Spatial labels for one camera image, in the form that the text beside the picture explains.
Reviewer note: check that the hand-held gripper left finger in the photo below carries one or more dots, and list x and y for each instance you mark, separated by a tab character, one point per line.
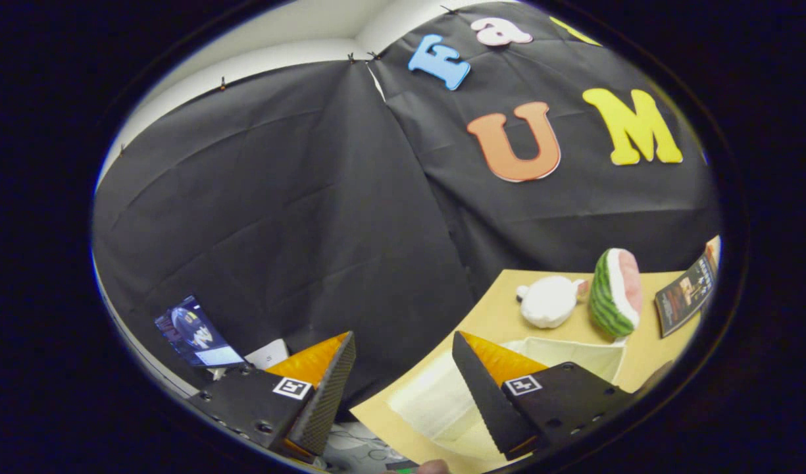
324	401

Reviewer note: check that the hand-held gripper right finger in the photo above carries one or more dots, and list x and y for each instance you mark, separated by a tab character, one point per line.
485	401

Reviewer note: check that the cream fabric storage box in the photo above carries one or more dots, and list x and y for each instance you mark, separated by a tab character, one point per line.
429	401

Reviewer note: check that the small white box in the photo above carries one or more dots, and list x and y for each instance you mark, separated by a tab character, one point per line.
268	355

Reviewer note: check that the white plush toy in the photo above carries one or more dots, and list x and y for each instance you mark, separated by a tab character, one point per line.
547	301

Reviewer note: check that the lit computer screen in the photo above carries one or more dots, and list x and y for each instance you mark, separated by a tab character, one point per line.
195	332

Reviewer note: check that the watermelon slice plush toy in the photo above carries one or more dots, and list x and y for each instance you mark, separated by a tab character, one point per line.
606	296

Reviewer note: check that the black cover book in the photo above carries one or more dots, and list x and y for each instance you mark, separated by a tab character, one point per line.
685	296

